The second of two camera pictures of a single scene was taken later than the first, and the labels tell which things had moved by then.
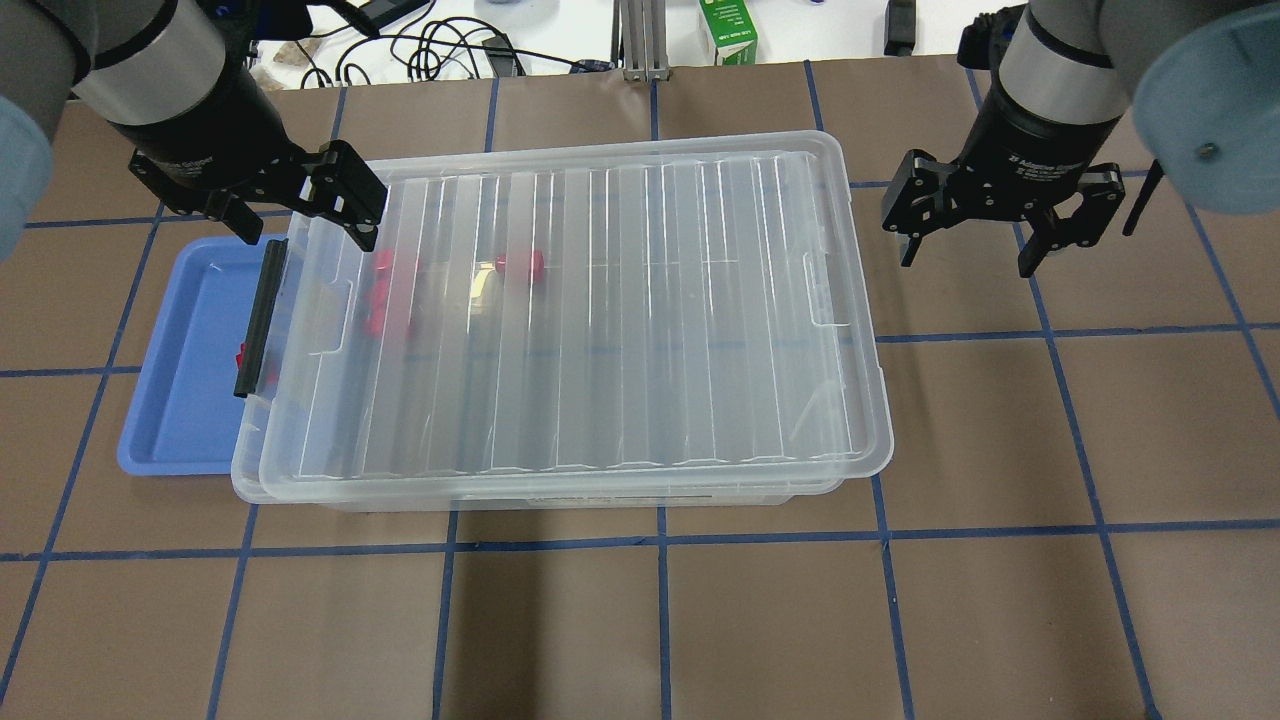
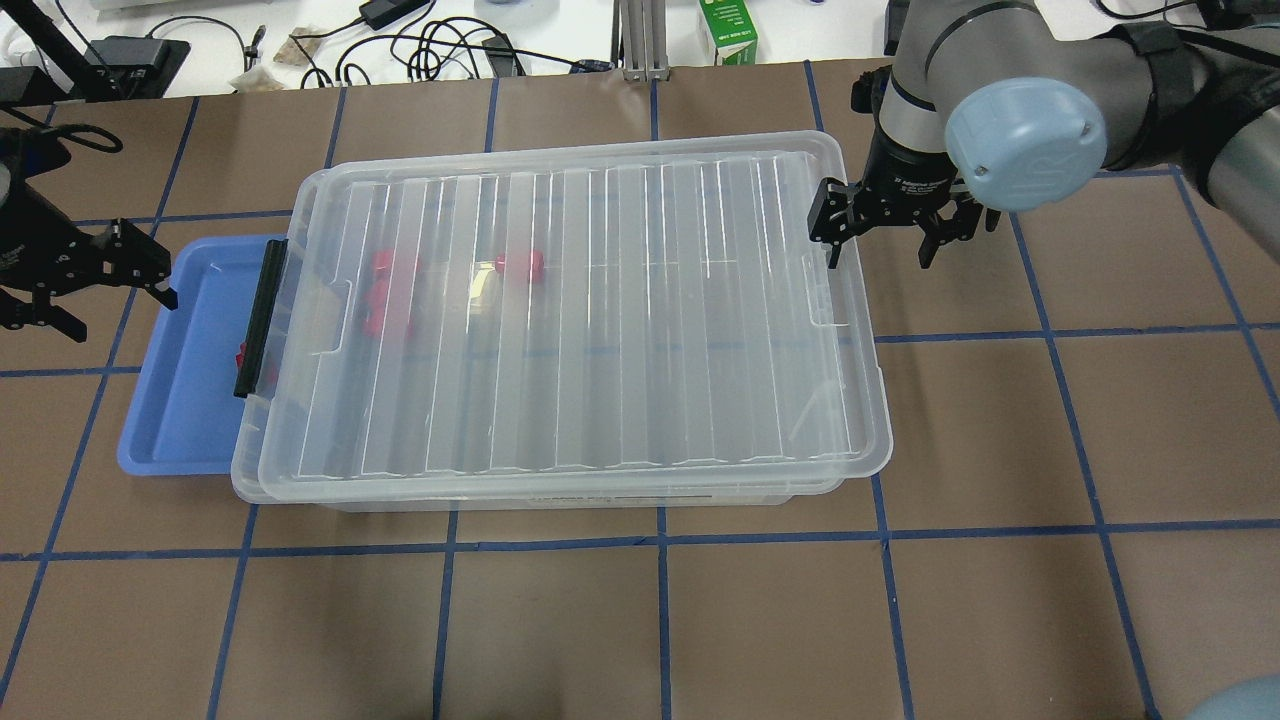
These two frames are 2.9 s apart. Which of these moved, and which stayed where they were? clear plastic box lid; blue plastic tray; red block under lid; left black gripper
Moved: left black gripper
Stayed: blue plastic tray; clear plastic box lid; red block under lid
